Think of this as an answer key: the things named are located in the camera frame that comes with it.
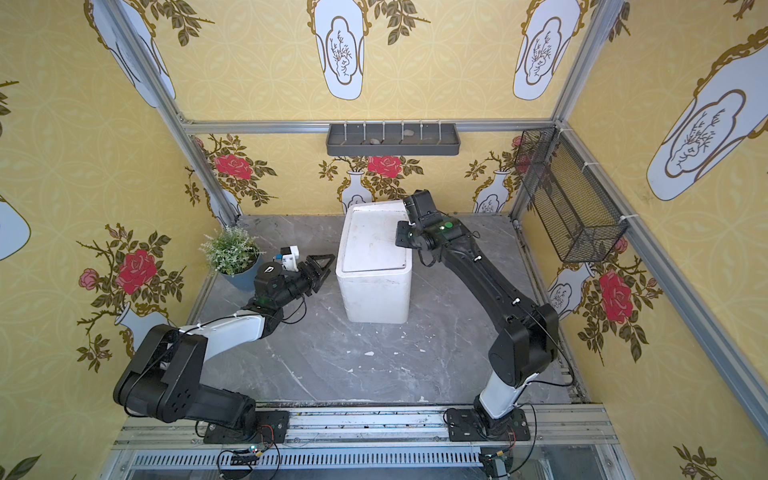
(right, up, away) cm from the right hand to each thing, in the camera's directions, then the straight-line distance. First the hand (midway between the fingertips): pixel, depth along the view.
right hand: (395, 236), depth 83 cm
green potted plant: (-47, -5, +6) cm, 48 cm away
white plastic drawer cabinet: (-5, -9, -8) cm, 13 cm away
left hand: (-18, -8, +2) cm, 20 cm away
